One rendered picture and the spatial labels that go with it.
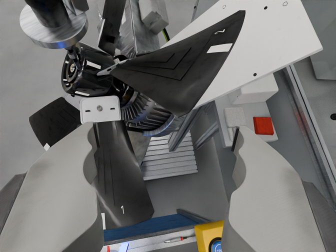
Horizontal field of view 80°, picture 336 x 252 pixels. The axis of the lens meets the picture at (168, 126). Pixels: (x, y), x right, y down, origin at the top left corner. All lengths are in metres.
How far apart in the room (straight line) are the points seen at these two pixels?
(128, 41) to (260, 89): 0.53
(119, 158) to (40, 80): 1.70
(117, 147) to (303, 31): 0.45
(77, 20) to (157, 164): 1.38
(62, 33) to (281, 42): 0.42
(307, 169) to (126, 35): 0.82
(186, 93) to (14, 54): 2.16
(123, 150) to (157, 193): 1.20
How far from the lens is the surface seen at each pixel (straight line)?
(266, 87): 0.92
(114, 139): 0.47
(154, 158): 1.58
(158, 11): 0.74
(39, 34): 0.28
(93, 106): 0.51
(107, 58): 0.51
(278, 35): 0.53
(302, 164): 0.97
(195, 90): 0.25
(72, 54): 0.33
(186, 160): 1.61
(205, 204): 1.71
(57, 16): 0.27
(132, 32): 0.68
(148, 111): 0.54
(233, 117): 0.89
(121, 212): 0.46
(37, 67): 2.18
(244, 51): 0.54
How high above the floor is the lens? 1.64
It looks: 70 degrees down
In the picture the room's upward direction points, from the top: 19 degrees clockwise
